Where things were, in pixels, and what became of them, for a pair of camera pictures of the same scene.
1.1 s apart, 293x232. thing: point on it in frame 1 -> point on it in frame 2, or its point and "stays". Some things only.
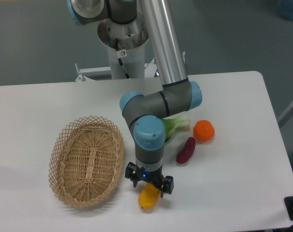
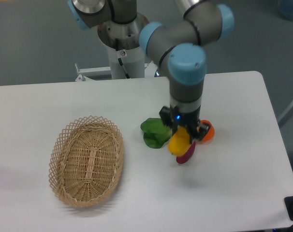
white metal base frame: [105, 72] stays
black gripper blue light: [154, 177] -> [171, 117]
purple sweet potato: [187, 151] stays
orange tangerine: [204, 130] stays
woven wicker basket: [86, 161] stays
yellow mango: [149, 196] -> [179, 142]
